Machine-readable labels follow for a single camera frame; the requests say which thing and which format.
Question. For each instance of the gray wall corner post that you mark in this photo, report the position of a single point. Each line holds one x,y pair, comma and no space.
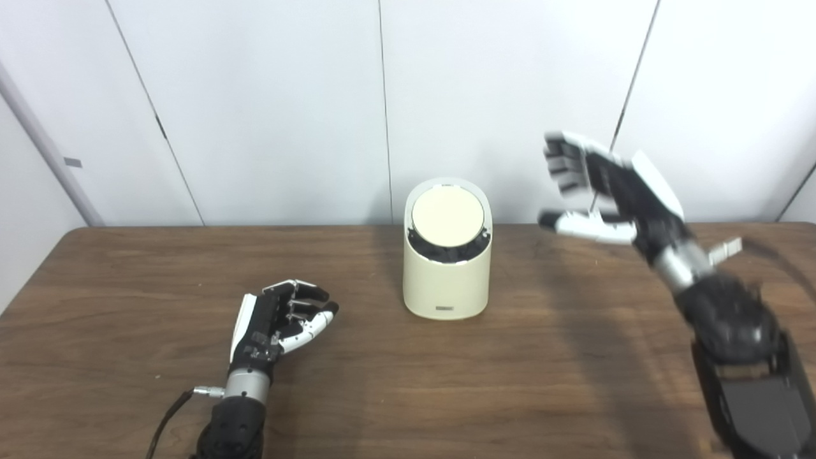
48,140

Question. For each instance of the cream round bin lid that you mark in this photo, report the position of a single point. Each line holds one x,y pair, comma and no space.
447,217

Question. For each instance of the black bin liner bag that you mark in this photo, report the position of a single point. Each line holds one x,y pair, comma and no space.
440,254

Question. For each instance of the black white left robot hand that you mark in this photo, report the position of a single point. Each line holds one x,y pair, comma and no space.
258,325

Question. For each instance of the cream-colored bin body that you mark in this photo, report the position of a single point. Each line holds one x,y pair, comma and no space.
446,287

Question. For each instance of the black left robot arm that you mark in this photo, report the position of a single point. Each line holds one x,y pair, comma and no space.
233,424

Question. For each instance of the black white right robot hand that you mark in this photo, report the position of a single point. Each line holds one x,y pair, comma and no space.
637,197

